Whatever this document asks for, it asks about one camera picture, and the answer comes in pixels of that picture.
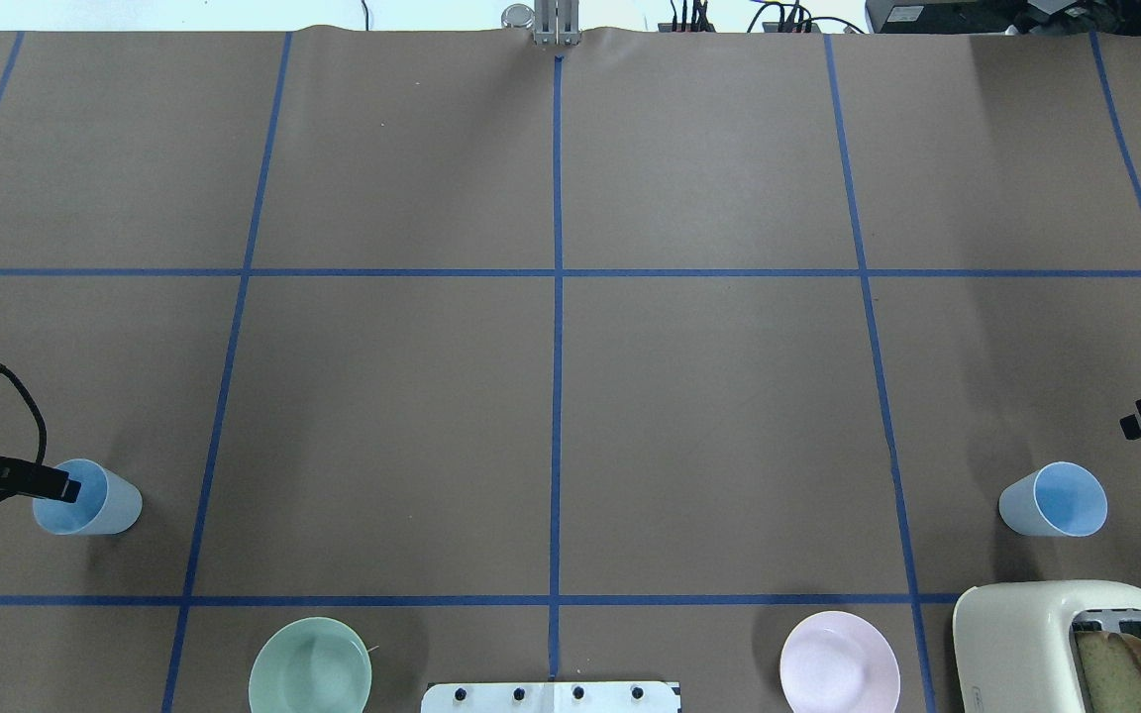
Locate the bread slice in toaster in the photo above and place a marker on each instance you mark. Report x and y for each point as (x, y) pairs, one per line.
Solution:
(1110, 667)

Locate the white bracket plate with knobs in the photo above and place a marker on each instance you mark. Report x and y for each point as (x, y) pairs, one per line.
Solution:
(554, 696)

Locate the cable connectors at back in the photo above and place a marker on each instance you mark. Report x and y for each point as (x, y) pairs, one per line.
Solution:
(828, 17)

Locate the metal clamp at table edge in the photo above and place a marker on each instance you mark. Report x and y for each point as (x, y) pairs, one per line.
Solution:
(552, 23)

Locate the cream toaster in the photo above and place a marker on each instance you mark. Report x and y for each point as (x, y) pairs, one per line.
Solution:
(1014, 642)

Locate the brown paper table mat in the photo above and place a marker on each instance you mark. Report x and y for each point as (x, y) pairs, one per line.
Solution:
(611, 364)

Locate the black box at back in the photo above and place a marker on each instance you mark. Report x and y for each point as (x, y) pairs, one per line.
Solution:
(1046, 18)

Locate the mint green bowl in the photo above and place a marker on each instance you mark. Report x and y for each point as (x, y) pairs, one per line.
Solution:
(315, 664)

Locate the pink bowl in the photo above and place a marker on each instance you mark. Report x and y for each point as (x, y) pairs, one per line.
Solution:
(838, 662)

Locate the light blue cup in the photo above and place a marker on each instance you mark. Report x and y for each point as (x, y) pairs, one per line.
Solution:
(1061, 500)
(106, 504)

